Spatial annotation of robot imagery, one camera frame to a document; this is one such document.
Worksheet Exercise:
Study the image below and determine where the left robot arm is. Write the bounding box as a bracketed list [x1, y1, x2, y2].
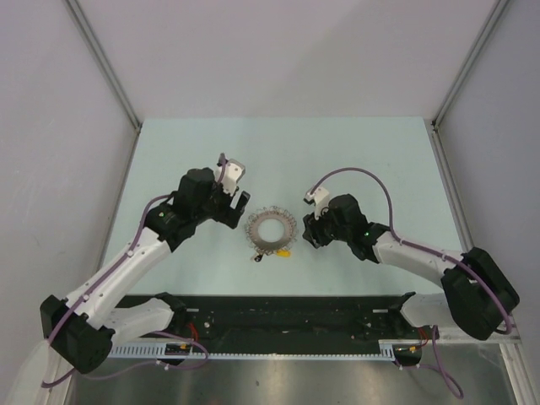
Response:
[40, 159, 250, 374]

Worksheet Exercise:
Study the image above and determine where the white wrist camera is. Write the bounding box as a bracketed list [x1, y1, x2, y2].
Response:
[304, 186, 331, 220]
[213, 153, 246, 197]

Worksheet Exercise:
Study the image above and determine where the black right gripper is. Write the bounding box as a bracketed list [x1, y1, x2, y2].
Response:
[303, 202, 351, 250]

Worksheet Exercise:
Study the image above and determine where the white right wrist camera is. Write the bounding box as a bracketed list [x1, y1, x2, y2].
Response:
[304, 186, 331, 220]

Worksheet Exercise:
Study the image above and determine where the left aluminium frame post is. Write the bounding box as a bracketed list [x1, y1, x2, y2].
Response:
[62, 0, 142, 133]

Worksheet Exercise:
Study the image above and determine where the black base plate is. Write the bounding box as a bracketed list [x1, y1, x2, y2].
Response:
[117, 293, 435, 343]

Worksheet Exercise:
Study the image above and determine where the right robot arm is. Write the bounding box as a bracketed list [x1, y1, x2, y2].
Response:
[302, 188, 520, 341]

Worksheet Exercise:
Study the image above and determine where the aluminium frame post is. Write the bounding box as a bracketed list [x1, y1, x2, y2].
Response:
[62, 0, 142, 133]
[430, 0, 513, 131]

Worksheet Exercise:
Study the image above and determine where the right aluminium frame post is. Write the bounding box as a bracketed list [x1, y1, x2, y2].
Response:
[430, 0, 513, 131]

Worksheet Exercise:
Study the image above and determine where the white slotted cable duct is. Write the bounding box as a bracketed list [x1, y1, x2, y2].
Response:
[108, 334, 423, 364]

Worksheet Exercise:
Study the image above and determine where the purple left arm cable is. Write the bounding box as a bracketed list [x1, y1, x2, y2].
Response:
[40, 152, 231, 388]

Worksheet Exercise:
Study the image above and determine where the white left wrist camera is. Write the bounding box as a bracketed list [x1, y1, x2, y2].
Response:
[213, 153, 246, 197]

